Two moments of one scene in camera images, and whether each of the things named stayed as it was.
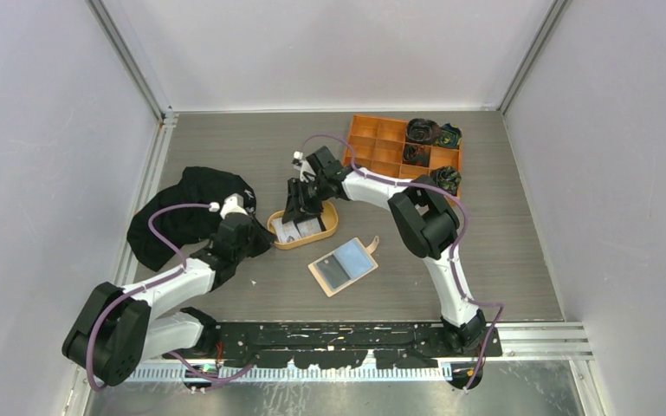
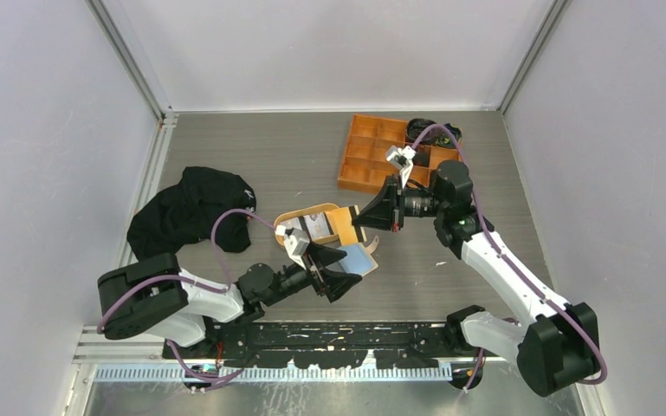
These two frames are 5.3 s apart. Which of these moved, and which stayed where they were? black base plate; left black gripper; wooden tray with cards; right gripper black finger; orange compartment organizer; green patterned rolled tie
Moved: right gripper black finger; left black gripper
Stayed: orange compartment organizer; black base plate; wooden tray with cards; green patterned rolled tie
